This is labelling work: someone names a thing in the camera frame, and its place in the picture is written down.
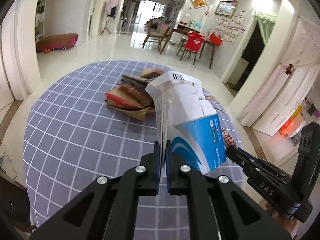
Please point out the wooden dining table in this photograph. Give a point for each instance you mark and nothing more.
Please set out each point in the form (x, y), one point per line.
(184, 30)

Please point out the red upholstered bench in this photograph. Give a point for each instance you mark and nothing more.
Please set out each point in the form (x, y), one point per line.
(63, 41)

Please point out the chair with red cover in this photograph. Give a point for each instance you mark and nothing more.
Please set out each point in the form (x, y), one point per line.
(193, 44)

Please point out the clothes rack with shelves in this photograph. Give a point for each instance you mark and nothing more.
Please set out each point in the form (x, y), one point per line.
(39, 19)

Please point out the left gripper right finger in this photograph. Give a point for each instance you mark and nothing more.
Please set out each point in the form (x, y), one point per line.
(217, 207)

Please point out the red brown wrapper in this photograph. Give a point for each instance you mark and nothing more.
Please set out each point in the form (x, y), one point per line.
(130, 96)

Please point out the framed landscape painting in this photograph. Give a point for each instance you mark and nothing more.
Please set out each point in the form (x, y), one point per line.
(226, 8)

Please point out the green door curtain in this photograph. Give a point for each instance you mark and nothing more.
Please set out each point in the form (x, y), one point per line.
(266, 22)

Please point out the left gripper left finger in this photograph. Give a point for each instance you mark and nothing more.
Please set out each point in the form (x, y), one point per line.
(107, 208)

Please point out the coat stand with clothes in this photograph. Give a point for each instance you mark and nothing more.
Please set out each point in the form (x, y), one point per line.
(110, 13)

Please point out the white blue paper carton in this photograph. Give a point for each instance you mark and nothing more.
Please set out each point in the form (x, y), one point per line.
(186, 121)

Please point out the gold framed picture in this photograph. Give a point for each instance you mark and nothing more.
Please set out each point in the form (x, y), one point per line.
(197, 4)

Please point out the red white patterned wrapper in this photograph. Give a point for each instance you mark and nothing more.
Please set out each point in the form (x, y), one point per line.
(227, 139)

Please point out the wooden dining chair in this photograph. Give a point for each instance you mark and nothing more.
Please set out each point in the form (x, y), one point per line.
(156, 35)

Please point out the right hand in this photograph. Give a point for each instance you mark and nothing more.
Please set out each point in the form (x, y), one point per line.
(291, 225)

